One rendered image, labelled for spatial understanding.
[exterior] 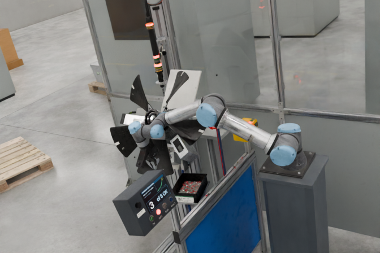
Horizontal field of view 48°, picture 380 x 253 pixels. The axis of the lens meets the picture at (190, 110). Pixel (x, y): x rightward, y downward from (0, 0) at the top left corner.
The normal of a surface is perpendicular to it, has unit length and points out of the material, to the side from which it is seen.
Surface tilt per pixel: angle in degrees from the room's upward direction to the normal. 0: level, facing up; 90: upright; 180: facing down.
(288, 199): 90
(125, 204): 90
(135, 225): 90
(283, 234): 90
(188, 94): 50
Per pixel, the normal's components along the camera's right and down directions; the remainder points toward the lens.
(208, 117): -0.48, 0.39
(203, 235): 0.82, 0.09
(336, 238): -0.17, -0.91
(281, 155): -0.25, 0.51
